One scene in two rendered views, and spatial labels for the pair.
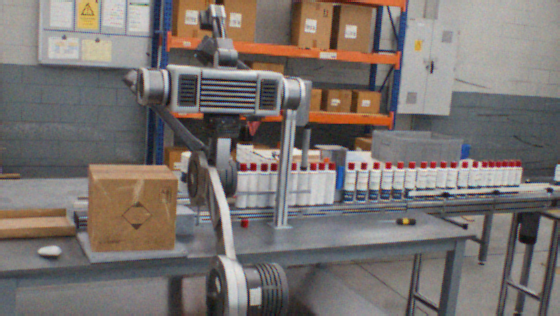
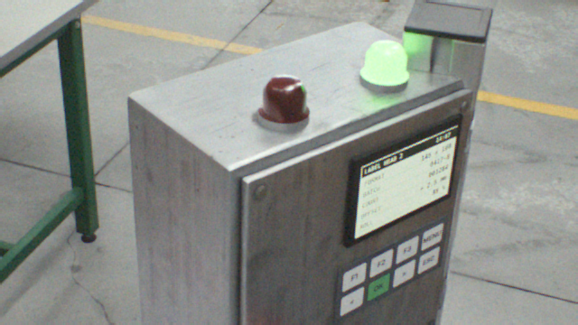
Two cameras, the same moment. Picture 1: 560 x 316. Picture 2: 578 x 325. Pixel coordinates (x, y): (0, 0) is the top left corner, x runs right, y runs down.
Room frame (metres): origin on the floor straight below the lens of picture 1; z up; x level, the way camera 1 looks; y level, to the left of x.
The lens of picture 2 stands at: (3.17, 0.23, 1.71)
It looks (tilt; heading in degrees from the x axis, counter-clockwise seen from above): 33 degrees down; 222
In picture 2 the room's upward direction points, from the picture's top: 2 degrees clockwise
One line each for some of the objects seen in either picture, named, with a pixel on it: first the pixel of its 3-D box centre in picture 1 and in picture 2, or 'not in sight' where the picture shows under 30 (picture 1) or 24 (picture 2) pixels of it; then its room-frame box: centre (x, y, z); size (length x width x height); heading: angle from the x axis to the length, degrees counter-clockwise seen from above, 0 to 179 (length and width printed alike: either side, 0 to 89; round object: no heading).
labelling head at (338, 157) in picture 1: (329, 173); not in sight; (3.13, -0.26, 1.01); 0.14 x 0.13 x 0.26; 117
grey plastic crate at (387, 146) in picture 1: (416, 148); not in sight; (4.92, -1.07, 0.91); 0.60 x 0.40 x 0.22; 116
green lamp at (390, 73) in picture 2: not in sight; (386, 63); (2.80, -0.03, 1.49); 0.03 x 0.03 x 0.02
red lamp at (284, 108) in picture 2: not in sight; (284, 99); (2.87, -0.04, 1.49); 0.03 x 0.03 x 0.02
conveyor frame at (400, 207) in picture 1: (257, 211); not in sight; (2.86, 0.08, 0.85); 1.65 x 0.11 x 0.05; 117
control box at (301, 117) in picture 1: (297, 102); (301, 227); (2.83, -0.06, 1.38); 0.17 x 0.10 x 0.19; 172
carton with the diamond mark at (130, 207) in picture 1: (130, 206); not in sight; (2.29, 0.54, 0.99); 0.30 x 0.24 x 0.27; 111
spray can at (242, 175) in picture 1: (242, 185); not in sight; (2.82, 0.16, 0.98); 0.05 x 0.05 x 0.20
